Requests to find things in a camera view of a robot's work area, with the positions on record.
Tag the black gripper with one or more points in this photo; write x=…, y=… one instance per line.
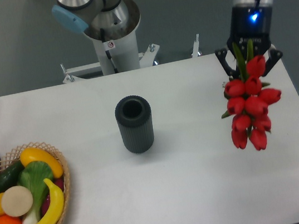
x=249, y=23

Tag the red tulip bouquet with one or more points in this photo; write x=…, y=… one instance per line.
x=248, y=99

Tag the dark grey ribbed vase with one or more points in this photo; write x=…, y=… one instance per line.
x=133, y=116

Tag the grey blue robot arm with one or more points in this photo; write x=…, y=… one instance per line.
x=87, y=10

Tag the purple eggplant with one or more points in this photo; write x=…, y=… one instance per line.
x=44, y=208

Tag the yellow squash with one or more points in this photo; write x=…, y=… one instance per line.
x=32, y=154

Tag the yellow banana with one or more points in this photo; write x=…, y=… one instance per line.
x=56, y=206

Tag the green bok choy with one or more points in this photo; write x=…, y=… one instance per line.
x=32, y=177

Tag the green cucumber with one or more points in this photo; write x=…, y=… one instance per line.
x=9, y=176

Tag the woven wicker basket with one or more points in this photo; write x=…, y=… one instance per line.
x=15, y=153

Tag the beige round slice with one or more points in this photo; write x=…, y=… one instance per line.
x=16, y=201

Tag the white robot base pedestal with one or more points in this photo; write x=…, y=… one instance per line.
x=113, y=34

